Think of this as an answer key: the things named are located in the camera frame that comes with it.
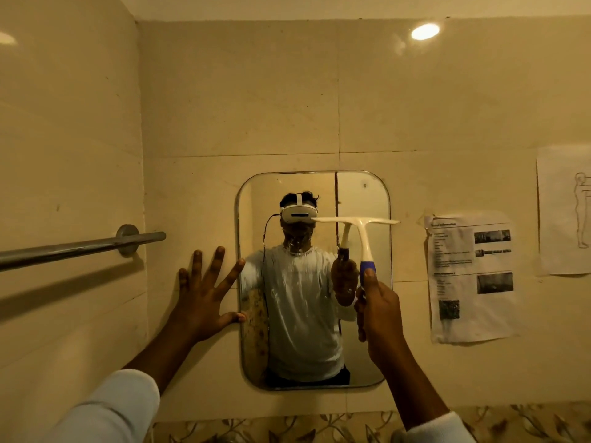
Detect person's right hand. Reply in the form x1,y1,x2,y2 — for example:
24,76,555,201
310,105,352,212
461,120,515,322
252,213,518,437
354,269,407,365

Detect person's left hand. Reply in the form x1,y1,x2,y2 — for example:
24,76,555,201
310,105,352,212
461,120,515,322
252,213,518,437
168,246,247,345

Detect white squeegee with blue handle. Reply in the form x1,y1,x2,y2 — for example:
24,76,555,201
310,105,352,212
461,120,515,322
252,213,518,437
312,216,400,291

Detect person's right forearm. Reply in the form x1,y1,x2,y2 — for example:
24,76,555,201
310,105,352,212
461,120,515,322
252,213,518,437
369,337,477,443

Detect person's left forearm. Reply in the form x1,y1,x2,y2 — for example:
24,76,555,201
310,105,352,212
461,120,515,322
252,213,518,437
41,320,200,443

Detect printed paper sheet with photos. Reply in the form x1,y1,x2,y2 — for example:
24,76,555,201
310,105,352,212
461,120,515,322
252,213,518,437
423,212,521,345

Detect metal towel bar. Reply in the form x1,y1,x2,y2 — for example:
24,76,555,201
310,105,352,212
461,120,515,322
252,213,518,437
0,224,167,273

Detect paper sheet with figure drawing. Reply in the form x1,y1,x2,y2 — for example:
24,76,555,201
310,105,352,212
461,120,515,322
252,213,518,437
536,145,591,277

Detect rounded wall mirror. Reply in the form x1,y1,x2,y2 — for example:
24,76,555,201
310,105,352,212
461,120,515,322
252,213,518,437
235,170,393,392

